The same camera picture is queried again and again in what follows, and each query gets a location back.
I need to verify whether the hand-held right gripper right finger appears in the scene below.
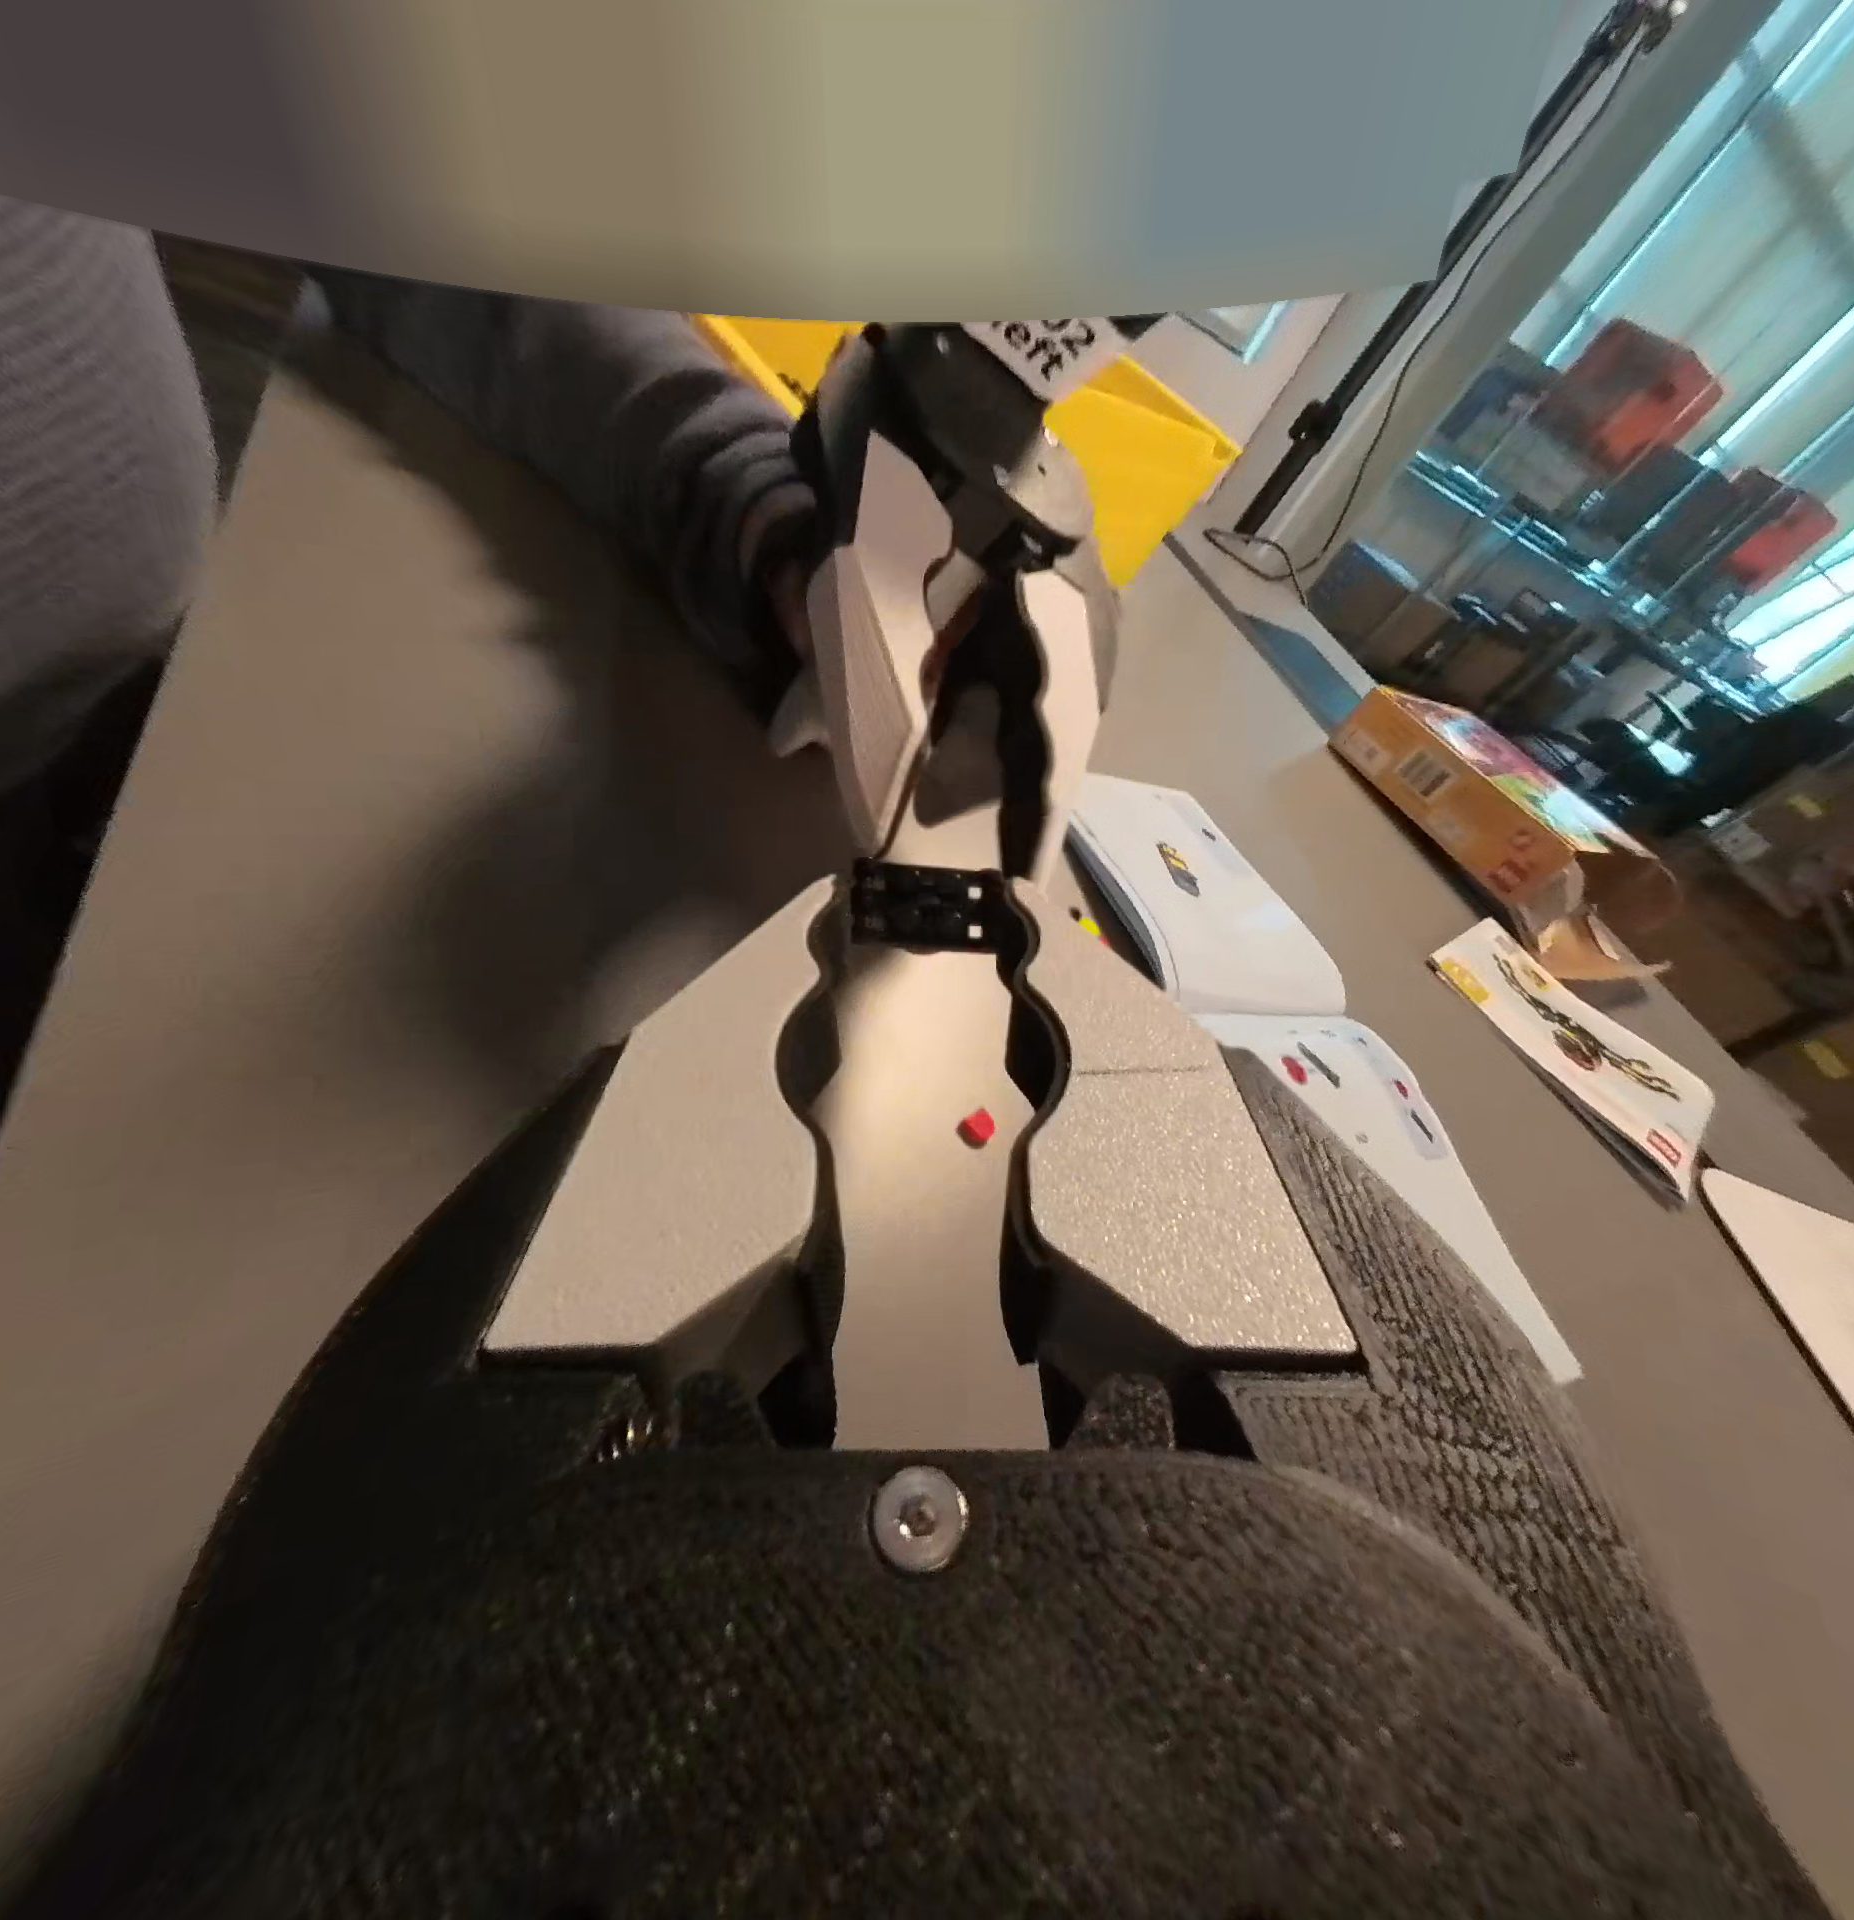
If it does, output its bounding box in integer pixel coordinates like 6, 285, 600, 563
1000, 892, 1367, 1420

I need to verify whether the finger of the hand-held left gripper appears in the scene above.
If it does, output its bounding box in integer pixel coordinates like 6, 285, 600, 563
984, 543, 1124, 890
804, 434, 970, 852

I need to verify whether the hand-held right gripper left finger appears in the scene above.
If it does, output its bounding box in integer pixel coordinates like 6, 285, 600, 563
479, 874, 846, 1420

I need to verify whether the black lego piece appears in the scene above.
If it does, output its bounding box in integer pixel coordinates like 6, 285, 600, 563
851, 858, 1006, 949

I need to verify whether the person's left forearm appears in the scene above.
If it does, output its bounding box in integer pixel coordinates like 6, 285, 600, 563
321, 292, 833, 679

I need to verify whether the orange lego box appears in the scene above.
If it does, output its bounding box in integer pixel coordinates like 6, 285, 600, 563
1330, 683, 1683, 981

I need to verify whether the person's left hand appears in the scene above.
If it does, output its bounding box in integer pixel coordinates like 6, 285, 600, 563
761, 548, 823, 670

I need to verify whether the yellow plastic bin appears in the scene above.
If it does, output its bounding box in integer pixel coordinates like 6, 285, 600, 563
687, 311, 1245, 589

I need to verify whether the open white instruction sheet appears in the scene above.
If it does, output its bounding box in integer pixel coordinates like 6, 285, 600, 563
1195, 1014, 1585, 1386

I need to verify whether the white instruction booklet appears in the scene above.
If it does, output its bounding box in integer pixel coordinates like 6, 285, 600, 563
1066, 772, 1350, 1024

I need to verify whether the folded picture leaflet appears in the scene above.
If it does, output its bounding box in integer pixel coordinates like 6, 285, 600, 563
1428, 916, 1720, 1205

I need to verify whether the black tripod stand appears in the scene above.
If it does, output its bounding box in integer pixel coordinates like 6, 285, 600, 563
1235, 0, 1696, 543

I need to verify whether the metal shelving rack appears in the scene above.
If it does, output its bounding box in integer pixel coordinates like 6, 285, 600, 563
1377, 316, 1854, 716

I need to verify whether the black office chair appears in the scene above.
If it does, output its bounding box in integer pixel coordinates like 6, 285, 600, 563
1543, 693, 1847, 838

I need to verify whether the red storage box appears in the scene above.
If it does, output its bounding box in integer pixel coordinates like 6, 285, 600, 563
1720, 470, 1841, 589
1555, 321, 1726, 463

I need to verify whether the white rounded pad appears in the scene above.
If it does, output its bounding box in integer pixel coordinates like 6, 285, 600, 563
1700, 1169, 1854, 1471

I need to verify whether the person's grey sweater torso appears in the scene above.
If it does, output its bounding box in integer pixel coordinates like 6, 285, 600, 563
0, 195, 223, 813

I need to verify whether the black cable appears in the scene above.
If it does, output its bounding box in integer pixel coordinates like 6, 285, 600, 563
1202, 181, 1487, 598

